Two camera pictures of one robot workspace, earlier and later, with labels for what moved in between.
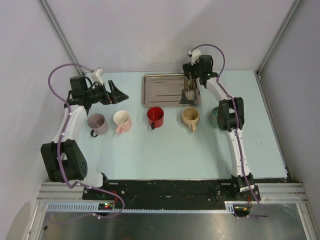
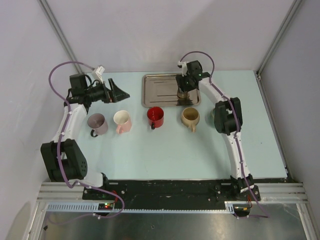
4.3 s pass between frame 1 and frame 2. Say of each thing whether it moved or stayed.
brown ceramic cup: moved
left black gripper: stayed
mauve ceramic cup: stayed
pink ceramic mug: stayed
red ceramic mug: stayed
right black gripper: moved
